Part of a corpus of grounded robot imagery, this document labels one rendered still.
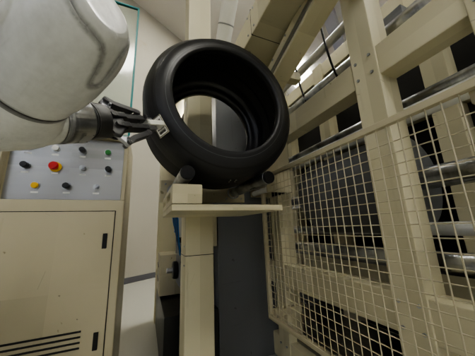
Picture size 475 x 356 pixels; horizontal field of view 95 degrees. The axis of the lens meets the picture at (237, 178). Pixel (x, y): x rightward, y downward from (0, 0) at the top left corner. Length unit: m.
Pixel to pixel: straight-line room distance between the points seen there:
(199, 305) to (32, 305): 0.73
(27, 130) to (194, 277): 0.82
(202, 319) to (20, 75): 0.98
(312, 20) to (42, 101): 1.01
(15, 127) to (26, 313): 1.11
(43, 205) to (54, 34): 1.15
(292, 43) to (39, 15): 0.99
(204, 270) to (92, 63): 0.90
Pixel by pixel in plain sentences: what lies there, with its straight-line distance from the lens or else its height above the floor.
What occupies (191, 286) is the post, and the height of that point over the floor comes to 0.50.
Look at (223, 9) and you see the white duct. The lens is 2.04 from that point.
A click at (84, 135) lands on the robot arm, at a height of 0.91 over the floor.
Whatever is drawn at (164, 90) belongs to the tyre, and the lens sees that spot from 0.75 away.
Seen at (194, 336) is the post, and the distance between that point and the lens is 1.11.
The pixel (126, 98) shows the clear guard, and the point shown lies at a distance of 1.56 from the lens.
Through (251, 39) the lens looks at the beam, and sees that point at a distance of 1.28.
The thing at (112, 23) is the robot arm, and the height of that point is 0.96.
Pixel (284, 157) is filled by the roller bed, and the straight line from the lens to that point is 1.21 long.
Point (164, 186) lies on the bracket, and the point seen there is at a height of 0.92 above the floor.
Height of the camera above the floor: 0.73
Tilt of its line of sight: 13 degrees up
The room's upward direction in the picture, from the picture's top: 2 degrees counter-clockwise
